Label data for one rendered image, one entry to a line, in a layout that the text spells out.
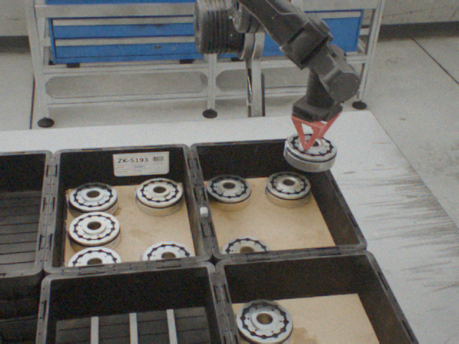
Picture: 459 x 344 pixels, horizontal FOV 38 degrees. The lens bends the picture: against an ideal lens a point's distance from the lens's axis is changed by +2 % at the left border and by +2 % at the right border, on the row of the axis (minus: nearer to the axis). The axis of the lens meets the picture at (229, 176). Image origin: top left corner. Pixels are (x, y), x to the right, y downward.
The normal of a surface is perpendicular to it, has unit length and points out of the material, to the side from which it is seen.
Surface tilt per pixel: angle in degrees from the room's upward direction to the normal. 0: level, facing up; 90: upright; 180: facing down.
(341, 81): 90
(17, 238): 0
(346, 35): 90
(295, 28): 93
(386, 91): 0
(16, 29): 90
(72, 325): 0
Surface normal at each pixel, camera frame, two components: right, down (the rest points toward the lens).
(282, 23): 0.25, 0.61
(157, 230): 0.05, -0.81
